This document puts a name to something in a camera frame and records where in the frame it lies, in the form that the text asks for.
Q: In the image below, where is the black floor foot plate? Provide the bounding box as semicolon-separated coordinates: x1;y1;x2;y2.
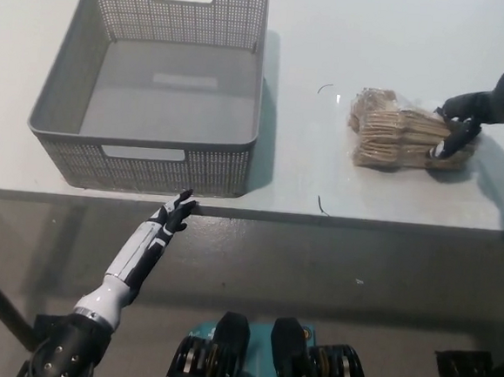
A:
432;349;494;377

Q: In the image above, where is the robot left black body block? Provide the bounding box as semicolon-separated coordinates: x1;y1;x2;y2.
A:
162;306;254;377

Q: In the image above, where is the robot left white black hand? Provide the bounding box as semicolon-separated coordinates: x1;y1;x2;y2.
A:
103;183;199;300

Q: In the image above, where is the grey perforated plastic basket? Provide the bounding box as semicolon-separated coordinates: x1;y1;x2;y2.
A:
22;0;272;203

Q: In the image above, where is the clear bag of wooden forks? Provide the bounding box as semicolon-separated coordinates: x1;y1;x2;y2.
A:
344;85;483;177

